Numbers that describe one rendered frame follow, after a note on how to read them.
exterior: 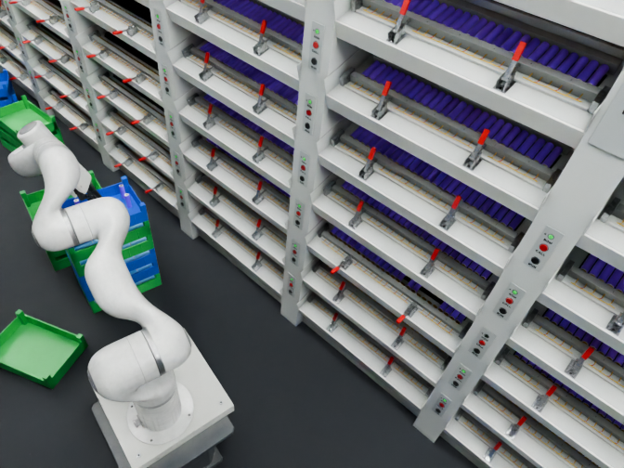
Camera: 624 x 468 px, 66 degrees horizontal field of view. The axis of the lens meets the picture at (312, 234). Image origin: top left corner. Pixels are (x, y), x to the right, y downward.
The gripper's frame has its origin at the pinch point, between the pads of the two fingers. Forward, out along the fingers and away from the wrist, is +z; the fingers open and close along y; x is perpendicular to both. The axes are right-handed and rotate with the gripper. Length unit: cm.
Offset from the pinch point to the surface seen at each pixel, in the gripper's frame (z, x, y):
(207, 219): 51, 15, -30
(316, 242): 35, 69, 21
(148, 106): 4, 10, -60
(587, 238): 2, 133, 74
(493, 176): -4, 121, 55
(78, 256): 15.2, -16.3, 9.4
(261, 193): 25, 53, -2
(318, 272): 53, 64, 19
